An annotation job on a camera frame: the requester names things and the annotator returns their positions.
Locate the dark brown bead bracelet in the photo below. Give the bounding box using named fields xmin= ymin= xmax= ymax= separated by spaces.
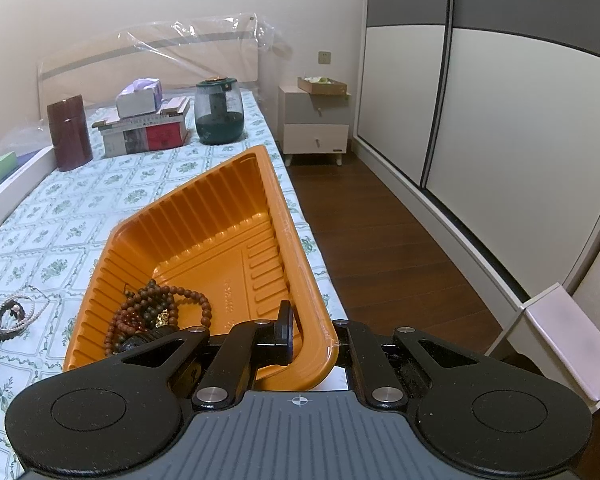
xmin=0 ymin=316 xmax=31 ymax=342

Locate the red bead bracelet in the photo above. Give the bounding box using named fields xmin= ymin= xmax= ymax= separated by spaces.
xmin=115 ymin=307 xmax=148 ymax=335

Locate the maroon cylinder canister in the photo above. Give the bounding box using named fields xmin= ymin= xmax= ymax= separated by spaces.
xmin=47 ymin=96 xmax=94 ymax=172

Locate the red white book box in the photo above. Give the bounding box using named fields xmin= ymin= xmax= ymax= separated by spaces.
xmin=99 ymin=121 xmax=191 ymax=160

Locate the green glass humidifier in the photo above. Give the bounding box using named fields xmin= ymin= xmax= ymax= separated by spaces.
xmin=194 ymin=77 xmax=244 ymax=146

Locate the clear plastic wrap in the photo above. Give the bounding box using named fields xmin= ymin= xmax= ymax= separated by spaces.
xmin=36 ymin=12 xmax=293 ymax=121

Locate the dark wooden bead bracelet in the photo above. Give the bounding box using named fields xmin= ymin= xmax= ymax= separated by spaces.
xmin=139 ymin=280 xmax=178 ymax=326

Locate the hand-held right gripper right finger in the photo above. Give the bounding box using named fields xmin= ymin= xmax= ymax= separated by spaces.
xmin=330 ymin=320 xmax=481 ymax=409

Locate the white pearl bracelet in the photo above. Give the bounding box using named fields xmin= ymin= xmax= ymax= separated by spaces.
xmin=0 ymin=296 xmax=44 ymax=333

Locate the thin white book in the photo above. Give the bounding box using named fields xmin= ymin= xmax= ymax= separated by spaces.
xmin=92 ymin=112 xmax=183 ymax=131

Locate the white grey sliding wardrobe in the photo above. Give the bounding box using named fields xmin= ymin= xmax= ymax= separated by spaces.
xmin=351 ymin=0 xmax=600 ymax=306

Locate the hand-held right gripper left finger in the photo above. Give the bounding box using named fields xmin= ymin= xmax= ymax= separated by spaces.
xmin=121 ymin=302 xmax=301 ymax=409

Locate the white stool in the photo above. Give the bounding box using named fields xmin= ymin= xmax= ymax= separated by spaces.
xmin=482 ymin=282 xmax=600 ymax=403

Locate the wooden tray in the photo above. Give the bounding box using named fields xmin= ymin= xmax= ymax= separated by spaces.
xmin=297 ymin=76 xmax=348 ymax=96

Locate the beige book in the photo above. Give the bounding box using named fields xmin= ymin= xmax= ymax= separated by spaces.
xmin=160 ymin=97 xmax=192 ymax=117

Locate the white purple tissue box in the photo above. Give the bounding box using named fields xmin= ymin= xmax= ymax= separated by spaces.
xmin=116 ymin=78 xmax=163 ymax=117

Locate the beige bed headboard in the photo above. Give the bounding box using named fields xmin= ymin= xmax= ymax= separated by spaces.
xmin=36 ymin=35 xmax=259 ymax=121

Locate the black bead bracelet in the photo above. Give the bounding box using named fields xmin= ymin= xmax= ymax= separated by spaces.
xmin=119 ymin=326 xmax=181 ymax=354

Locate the brown bead necklace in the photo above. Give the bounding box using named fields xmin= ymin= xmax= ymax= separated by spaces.
xmin=104 ymin=285 xmax=214 ymax=359

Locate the orange plastic tray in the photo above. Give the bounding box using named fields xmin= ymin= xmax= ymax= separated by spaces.
xmin=62 ymin=145 xmax=339 ymax=392

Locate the long white box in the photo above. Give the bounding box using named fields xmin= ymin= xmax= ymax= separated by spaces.
xmin=0 ymin=146 xmax=56 ymax=233

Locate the white grey nightstand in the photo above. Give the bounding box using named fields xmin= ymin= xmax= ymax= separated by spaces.
xmin=278 ymin=85 xmax=352 ymax=167

